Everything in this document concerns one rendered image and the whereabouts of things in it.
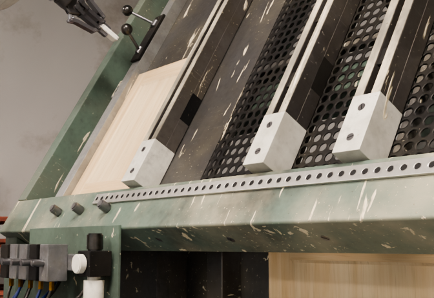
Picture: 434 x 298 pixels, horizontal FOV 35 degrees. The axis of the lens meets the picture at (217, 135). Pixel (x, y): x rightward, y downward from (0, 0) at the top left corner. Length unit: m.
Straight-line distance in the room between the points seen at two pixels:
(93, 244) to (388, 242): 0.76
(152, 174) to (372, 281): 0.63
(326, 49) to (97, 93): 1.15
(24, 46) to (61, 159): 3.43
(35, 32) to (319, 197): 4.76
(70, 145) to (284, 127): 1.15
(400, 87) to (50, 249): 0.93
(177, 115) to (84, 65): 4.09
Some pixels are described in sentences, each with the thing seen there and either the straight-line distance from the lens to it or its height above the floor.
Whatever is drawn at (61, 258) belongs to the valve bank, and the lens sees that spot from 1.78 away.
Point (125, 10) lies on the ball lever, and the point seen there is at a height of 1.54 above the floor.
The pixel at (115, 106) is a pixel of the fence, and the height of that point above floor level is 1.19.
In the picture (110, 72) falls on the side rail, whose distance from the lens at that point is 2.53.
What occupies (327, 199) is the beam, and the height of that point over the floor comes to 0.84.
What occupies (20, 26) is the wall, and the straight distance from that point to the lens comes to 5.80.
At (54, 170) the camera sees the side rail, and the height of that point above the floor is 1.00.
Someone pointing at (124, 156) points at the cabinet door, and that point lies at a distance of 1.99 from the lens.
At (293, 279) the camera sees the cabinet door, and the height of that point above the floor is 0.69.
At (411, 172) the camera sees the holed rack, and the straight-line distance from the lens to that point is 1.11.
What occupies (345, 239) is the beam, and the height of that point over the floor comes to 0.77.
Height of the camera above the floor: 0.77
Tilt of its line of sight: 9 degrees up
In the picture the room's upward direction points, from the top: straight up
